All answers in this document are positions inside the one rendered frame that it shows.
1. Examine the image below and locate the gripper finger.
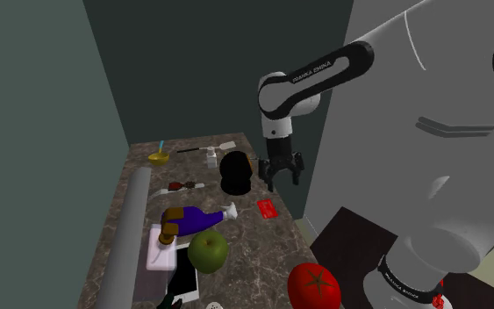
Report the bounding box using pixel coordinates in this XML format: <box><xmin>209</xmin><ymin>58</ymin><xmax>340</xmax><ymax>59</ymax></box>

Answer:
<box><xmin>258</xmin><ymin>158</ymin><xmax>278</xmax><ymax>193</ymax></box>
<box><xmin>288</xmin><ymin>150</ymin><xmax>305</xmax><ymax>187</ymax></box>

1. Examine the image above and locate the black round object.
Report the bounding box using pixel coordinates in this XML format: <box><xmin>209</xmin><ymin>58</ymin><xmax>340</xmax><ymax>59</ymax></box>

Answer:
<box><xmin>219</xmin><ymin>150</ymin><xmax>254</xmax><ymax>197</ymax></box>

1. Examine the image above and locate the red card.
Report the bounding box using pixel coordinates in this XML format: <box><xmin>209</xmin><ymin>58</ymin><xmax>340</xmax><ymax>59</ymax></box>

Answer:
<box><xmin>256</xmin><ymin>198</ymin><xmax>280</xmax><ymax>220</ymax></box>

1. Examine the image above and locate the small white bottle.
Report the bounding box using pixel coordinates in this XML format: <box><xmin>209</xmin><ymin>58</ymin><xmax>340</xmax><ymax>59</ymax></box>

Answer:
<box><xmin>205</xmin><ymin>146</ymin><xmax>219</xmax><ymax>169</ymax></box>

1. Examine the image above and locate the purple toy figure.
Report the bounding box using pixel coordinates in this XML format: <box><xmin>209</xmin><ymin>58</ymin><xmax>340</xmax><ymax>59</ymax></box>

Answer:
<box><xmin>159</xmin><ymin>202</ymin><xmax>240</xmax><ymax>246</ymax></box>

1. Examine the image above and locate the dark robot stand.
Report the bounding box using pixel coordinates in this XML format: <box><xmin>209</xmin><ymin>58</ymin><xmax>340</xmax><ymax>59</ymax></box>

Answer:
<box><xmin>309</xmin><ymin>206</ymin><xmax>494</xmax><ymax>309</ymax></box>

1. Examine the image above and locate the green apple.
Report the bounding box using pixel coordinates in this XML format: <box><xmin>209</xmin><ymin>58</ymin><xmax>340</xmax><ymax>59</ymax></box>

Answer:
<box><xmin>187</xmin><ymin>230</ymin><xmax>230</xmax><ymax>276</ymax></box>

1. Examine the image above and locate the yellow bowl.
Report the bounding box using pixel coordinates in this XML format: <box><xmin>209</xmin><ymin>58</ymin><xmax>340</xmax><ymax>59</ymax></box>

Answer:
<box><xmin>147</xmin><ymin>151</ymin><xmax>171</xmax><ymax>168</ymax></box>

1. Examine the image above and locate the red tomato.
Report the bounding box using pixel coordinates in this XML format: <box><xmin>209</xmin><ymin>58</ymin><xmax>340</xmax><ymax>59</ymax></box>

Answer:
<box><xmin>287</xmin><ymin>262</ymin><xmax>342</xmax><ymax>309</ymax></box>

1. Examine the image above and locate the white tablet with black screen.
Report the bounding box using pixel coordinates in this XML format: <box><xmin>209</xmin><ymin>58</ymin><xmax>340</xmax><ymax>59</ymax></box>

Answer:
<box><xmin>164</xmin><ymin>242</ymin><xmax>200</xmax><ymax>305</ymax></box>

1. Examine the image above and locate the grey cylinder roll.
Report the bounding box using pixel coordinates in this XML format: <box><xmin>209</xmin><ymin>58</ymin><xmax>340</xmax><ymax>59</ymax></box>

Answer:
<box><xmin>93</xmin><ymin>166</ymin><xmax>153</xmax><ymax>309</ymax></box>

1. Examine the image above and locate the black-handled white spatula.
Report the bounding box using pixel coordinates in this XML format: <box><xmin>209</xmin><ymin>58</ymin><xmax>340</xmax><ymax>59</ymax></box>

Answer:
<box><xmin>175</xmin><ymin>140</ymin><xmax>237</xmax><ymax>155</ymax></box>

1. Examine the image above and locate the red brown white-handled utensil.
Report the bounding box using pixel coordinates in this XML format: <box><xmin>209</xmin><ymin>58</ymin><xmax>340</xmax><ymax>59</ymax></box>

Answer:
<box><xmin>149</xmin><ymin>181</ymin><xmax>206</xmax><ymax>198</ymax></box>

